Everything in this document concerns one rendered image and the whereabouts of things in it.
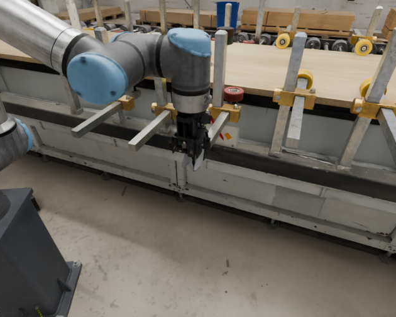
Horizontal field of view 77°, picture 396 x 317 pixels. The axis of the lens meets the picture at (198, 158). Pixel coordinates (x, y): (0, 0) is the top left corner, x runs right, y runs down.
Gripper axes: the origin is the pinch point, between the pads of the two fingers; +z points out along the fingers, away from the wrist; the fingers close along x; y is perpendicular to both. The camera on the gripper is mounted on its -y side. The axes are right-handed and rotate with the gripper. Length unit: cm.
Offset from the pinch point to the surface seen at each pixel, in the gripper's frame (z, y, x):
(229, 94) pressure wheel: -7.7, -38.6, -0.9
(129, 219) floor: 83, -29, -59
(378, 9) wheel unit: -29, -141, 59
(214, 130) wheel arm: -3.3, -16.6, 0.5
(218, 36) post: -29.6, -32.3, -4.4
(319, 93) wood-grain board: -7, -53, 33
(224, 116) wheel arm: -3.3, -27.5, 0.6
